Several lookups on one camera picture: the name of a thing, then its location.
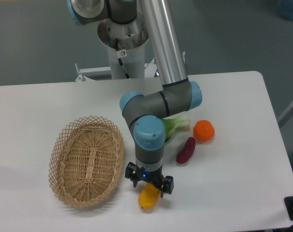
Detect purple sweet potato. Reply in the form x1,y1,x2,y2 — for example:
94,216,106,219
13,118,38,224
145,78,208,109
176,137,196,164

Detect green bok choy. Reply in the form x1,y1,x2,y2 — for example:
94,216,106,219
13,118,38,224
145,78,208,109
161,115,190,143

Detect orange tangerine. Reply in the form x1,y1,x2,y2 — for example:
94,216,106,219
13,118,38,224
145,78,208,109
193,120,215,142

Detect white metal base frame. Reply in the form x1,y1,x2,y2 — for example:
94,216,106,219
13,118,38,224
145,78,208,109
75,58,159,82

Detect blue object top right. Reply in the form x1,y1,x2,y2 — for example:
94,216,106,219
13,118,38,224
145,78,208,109
278,0,293,21

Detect yellow mango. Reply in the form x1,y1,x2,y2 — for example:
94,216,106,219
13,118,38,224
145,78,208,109
138,183,161,210

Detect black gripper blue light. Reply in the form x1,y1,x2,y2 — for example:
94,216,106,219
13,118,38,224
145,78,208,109
125,162,174,198

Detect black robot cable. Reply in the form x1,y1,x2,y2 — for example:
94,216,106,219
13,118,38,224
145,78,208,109
114,38,131,79

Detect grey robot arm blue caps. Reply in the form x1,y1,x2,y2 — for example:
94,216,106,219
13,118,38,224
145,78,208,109
67,0,202,194

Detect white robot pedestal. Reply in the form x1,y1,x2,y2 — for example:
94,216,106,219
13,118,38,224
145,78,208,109
106,45,145,80

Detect woven wicker basket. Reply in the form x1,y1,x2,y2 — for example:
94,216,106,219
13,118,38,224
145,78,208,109
48,116,124,208

